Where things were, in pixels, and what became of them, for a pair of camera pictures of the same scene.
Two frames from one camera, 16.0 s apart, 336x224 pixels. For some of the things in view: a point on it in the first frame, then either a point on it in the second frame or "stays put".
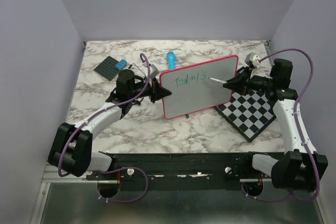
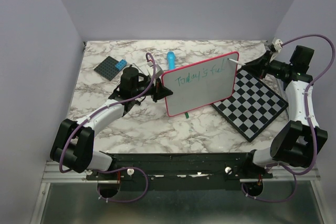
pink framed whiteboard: [191, 89] stays put
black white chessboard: [250, 114] stays put
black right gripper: [239, 83] to [257, 67]
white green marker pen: [218, 80] to [240, 63]
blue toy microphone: [171, 60] stays put
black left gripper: [158, 92] stays put
